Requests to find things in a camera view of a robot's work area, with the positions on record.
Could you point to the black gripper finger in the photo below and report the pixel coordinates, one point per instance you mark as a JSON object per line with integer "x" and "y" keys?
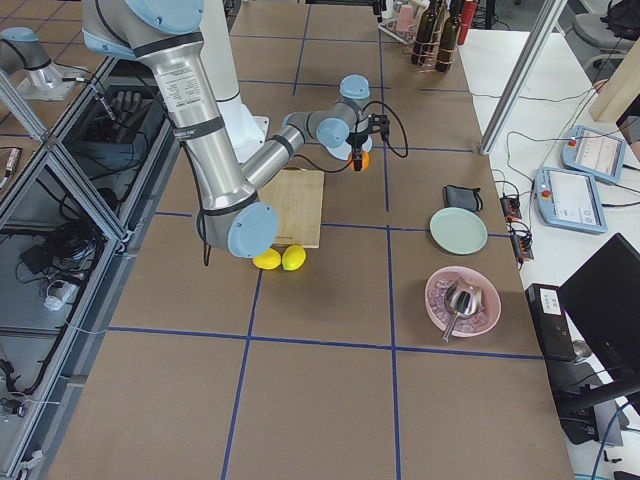
{"x": 357, "y": 161}

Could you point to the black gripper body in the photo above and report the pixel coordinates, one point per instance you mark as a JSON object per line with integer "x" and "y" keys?
{"x": 358, "y": 138}

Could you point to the orange mandarin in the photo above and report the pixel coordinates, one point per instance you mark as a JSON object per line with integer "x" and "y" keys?
{"x": 365, "y": 161}

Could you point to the light blue plate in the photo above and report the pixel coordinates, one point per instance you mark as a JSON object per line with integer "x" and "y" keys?
{"x": 343, "y": 151}

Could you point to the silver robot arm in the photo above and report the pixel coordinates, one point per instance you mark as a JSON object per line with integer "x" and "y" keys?
{"x": 21, "y": 50}
{"x": 186, "y": 46}

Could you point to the light green plate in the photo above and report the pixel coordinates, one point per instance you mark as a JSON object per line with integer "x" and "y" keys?
{"x": 458, "y": 231}

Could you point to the bamboo cutting board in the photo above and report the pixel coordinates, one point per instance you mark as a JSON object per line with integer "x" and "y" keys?
{"x": 296, "y": 195}

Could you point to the dark grey folded cloth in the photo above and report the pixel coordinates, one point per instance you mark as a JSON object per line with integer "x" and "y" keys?
{"x": 462, "y": 197}

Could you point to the pink plastic cup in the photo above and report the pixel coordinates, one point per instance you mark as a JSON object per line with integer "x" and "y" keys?
{"x": 405, "y": 19}

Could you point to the lower yellow lemon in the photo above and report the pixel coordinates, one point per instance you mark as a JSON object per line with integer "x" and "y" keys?
{"x": 293, "y": 257}

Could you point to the yellow lemon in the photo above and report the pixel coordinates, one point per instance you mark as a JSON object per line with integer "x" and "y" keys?
{"x": 269, "y": 260}
{"x": 293, "y": 257}

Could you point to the upper yellow lemon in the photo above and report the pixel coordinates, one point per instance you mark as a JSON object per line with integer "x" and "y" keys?
{"x": 269, "y": 260}

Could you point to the large metal spoon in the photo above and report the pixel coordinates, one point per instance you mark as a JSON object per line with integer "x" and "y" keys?
{"x": 462, "y": 300}

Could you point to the pink bowl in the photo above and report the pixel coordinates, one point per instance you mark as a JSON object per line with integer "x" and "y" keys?
{"x": 478, "y": 323}

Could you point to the near teach pendant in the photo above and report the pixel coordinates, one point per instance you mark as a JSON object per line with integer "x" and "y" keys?
{"x": 569, "y": 199}

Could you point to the teach pendant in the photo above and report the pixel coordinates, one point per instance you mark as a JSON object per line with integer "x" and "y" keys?
{"x": 597, "y": 153}
{"x": 569, "y": 199}

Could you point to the far teach pendant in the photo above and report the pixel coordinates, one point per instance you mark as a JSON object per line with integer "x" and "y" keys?
{"x": 597, "y": 153}

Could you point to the black desktop box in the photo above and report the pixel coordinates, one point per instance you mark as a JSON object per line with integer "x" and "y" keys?
{"x": 550, "y": 322}

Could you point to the black computer monitor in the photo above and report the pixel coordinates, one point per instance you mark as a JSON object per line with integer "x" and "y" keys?
{"x": 602, "y": 300}

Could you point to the copper wire bottle rack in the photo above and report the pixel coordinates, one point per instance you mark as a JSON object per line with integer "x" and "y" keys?
{"x": 432, "y": 48}

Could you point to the white wire cup rack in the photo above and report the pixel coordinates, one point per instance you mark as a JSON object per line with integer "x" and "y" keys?
{"x": 389, "y": 26}

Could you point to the aluminium frame post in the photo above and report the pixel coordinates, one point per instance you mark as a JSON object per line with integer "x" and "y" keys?
{"x": 532, "y": 49}

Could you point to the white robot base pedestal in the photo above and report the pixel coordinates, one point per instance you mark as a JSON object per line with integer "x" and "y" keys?
{"x": 246, "y": 131}

